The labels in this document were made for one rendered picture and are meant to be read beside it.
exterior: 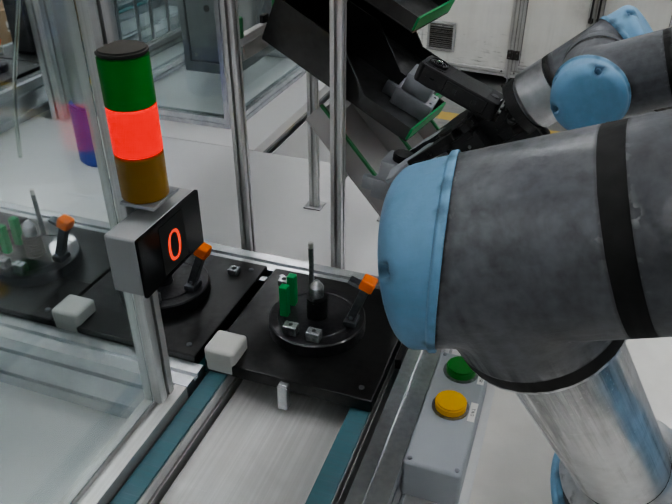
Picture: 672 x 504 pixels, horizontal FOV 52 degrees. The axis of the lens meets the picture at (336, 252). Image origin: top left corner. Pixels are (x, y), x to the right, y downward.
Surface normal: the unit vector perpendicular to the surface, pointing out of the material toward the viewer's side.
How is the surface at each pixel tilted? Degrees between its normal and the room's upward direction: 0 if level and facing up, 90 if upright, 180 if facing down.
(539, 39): 90
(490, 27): 90
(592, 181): 44
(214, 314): 0
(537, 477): 0
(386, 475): 0
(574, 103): 90
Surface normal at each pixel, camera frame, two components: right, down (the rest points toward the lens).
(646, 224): -0.51, 0.00
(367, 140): 0.61, -0.40
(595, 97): -0.39, 0.50
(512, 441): 0.00, -0.84
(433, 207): -0.55, -0.39
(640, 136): -0.40, -0.71
